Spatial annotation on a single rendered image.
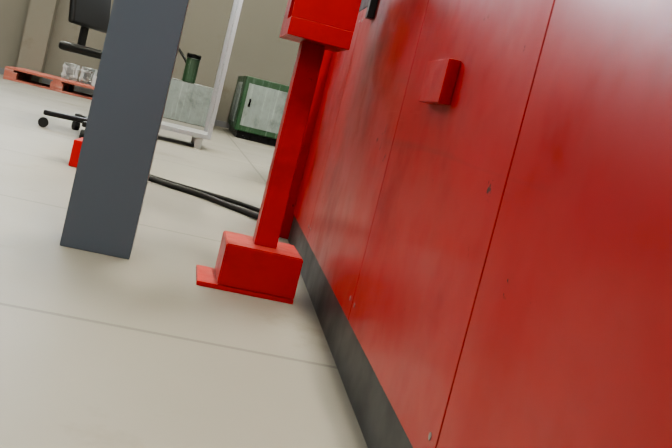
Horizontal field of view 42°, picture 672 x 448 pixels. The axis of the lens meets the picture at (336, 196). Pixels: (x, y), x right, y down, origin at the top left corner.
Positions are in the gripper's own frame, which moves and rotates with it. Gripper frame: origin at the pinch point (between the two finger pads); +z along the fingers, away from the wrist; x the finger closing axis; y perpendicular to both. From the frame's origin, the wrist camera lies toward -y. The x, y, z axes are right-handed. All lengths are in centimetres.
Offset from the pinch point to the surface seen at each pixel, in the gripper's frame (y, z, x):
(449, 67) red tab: 10, 14, -91
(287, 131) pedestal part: -2.5, 30.6, 2.1
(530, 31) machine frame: 10, 10, -121
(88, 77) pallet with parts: -151, 36, 910
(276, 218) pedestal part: -2, 53, 2
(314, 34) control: -0.3, 5.7, -4.9
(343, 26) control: 6.5, 2.5, -4.9
